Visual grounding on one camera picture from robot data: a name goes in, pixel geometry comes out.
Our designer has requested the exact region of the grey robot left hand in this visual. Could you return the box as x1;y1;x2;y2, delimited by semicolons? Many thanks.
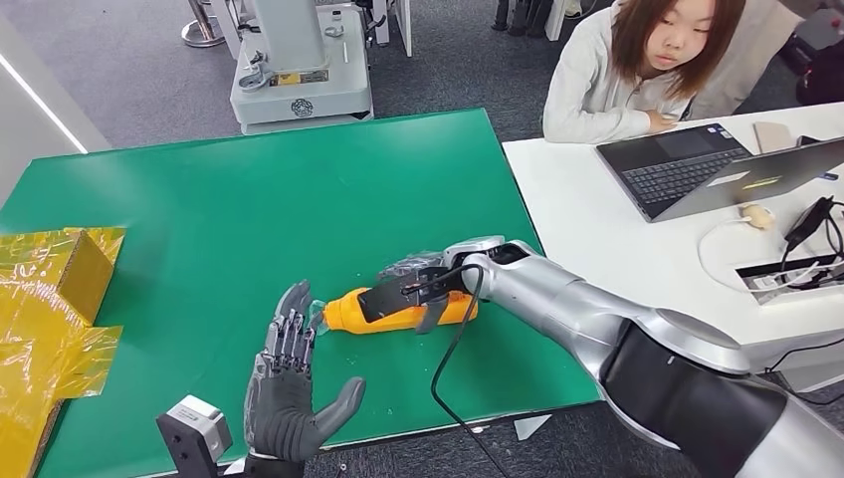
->
243;280;367;464

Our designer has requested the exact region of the person's right hand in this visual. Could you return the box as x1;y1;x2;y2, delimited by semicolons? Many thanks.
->
646;109;681;135

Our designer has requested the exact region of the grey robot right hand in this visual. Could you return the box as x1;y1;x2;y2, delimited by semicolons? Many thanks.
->
377;249;463;336

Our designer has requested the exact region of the orange bottle with clear cap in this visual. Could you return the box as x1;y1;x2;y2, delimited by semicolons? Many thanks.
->
310;287;480;337

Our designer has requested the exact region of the dark grey open laptop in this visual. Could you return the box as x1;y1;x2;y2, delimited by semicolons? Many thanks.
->
596;122;844;224

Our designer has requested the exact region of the person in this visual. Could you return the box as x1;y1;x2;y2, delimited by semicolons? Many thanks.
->
542;0;806;145

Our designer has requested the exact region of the white desk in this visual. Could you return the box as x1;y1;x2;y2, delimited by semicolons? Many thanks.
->
503;102;844;397

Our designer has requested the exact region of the white paper scrap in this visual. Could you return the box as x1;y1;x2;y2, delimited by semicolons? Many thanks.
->
513;413;552;442

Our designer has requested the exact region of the black power adapter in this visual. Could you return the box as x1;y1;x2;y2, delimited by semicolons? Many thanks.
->
784;196;836;253

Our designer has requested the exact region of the yellow taped cardboard box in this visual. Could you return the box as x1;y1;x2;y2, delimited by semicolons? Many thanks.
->
0;226;127;478

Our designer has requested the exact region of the white table leg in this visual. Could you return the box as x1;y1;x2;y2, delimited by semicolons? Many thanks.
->
368;0;415;58

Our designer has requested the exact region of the chrome stand base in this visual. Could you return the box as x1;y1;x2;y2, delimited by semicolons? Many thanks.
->
180;0;227;49

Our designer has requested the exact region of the black camera cable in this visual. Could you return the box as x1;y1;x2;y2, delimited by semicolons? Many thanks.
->
403;263;513;478

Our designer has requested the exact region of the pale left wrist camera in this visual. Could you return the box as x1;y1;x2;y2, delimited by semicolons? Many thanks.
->
155;394;234;478

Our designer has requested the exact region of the beige cable plug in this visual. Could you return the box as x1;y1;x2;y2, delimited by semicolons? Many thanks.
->
738;202;776;232

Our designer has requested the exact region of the white cable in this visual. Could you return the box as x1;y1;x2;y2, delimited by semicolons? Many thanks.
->
697;217;844;295

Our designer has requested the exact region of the desk cable tray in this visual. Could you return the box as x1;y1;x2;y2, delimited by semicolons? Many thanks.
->
736;255;844;307

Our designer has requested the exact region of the black floor cable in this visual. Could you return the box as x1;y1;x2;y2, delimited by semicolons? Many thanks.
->
764;338;844;407

